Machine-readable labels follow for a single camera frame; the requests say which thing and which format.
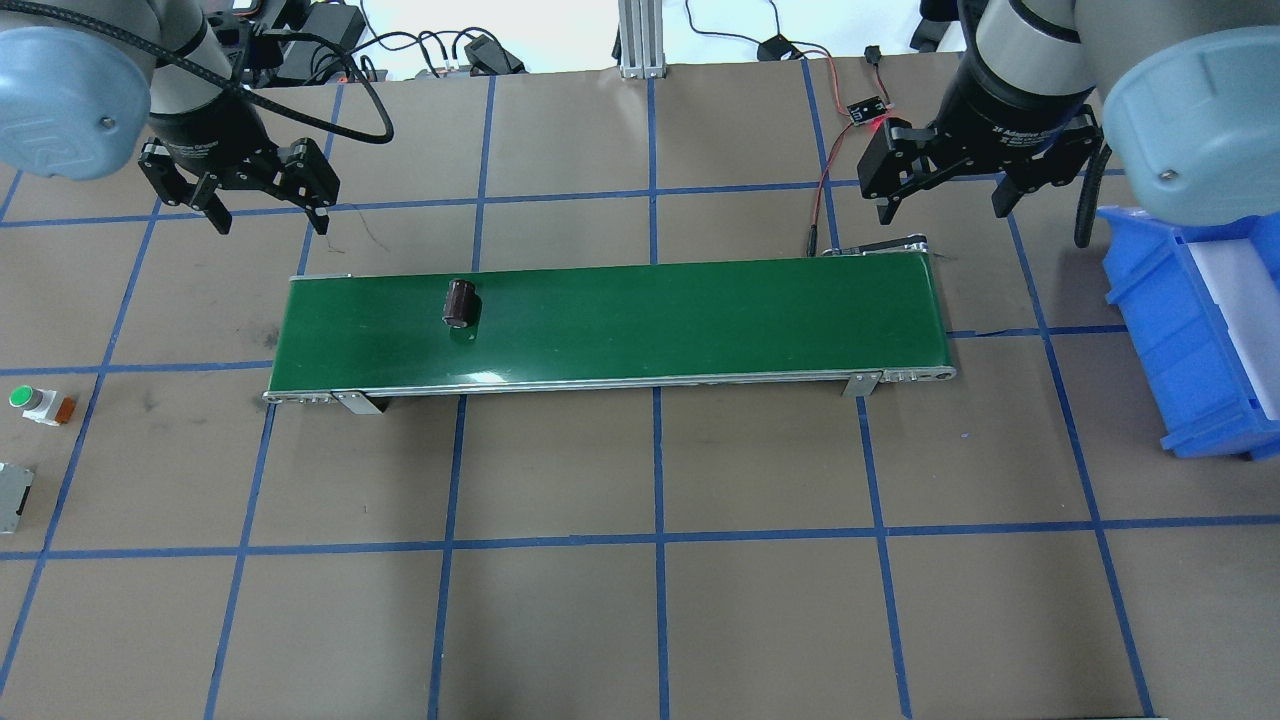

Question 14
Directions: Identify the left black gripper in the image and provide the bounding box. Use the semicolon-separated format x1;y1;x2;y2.
138;90;340;236

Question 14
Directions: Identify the white red circuit breaker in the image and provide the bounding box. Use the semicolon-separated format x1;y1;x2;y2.
0;462;35;536

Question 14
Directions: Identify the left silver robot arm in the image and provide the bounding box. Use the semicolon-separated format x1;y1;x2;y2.
1;1;340;234

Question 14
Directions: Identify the blue plastic bin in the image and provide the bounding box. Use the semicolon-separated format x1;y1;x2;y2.
1097;206;1279;460

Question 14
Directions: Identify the green push button switch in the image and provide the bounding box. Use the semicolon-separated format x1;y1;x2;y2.
8;384;77;427

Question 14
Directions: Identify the green conveyor belt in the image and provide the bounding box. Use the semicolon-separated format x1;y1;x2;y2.
264;242;957;414

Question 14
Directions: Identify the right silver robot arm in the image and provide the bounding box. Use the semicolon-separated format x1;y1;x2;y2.
858;1;1279;225

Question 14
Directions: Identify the dark cylindrical capacitor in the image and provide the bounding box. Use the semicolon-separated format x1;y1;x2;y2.
442;278;481;329

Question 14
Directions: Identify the aluminium frame post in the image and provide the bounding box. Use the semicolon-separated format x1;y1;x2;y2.
616;0;668;79

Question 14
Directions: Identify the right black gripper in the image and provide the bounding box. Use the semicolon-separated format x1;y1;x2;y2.
858;40;1105;225

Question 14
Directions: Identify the small sensor circuit board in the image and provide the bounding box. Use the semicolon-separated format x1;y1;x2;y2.
846;96;893;127

